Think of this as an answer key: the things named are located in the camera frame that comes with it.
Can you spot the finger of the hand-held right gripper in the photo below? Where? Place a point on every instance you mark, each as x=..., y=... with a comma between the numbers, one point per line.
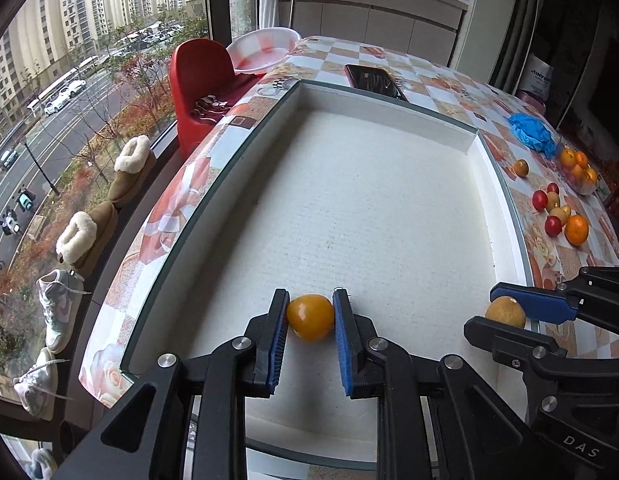
x=534, y=302
x=509, y=337

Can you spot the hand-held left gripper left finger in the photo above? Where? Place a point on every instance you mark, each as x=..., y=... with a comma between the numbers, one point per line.
x=277, y=345

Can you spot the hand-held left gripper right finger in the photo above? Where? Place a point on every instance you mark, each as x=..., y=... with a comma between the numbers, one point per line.
x=342, y=340

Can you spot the yellow round fruit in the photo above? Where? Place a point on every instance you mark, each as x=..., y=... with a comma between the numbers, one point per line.
x=553, y=201
x=564, y=213
x=505, y=312

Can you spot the glossy orange-yellow round fruit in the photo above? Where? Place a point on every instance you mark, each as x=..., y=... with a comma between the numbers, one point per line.
x=311, y=317

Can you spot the red tomato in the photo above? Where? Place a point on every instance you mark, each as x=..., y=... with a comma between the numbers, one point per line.
x=554, y=225
x=553, y=188
x=540, y=200

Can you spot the orange tangerine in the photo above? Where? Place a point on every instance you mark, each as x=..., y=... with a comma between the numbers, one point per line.
x=591, y=176
x=581, y=159
x=576, y=230
x=577, y=174
x=568, y=158

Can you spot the white rectangular tray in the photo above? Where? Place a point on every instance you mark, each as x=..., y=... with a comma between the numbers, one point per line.
x=364, y=200

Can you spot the clear glass bowl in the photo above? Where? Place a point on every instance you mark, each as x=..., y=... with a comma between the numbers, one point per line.
x=584, y=187

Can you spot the small orange-yellow fruit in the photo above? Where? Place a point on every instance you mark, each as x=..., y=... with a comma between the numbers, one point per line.
x=521, y=167

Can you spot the crumpled blue plastic bag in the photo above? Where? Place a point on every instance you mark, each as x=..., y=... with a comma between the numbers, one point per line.
x=533, y=132

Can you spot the pink plastic stool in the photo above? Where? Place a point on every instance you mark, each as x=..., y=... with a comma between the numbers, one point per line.
x=532, y=101

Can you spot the tan fleece-lined slipper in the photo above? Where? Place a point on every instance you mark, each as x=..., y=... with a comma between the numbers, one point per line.
x=134, y=170
x=87, y=240

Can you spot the white grey sneaker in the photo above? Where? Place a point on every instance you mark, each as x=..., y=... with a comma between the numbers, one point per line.
x=59, y=305
x=37, y=382

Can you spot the white printed box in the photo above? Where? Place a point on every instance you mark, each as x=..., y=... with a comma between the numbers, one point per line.
x=539, y=77

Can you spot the dark red smartphone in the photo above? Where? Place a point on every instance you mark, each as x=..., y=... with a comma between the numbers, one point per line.
x=374, y=82

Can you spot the red plastic chair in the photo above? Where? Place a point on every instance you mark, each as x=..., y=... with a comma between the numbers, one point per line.
x=199, y=67

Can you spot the white plastic basin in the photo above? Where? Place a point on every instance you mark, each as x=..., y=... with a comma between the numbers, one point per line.
x=262, y=47

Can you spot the white cabinet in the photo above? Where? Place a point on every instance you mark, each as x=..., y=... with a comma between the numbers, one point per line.
x=379, y=10

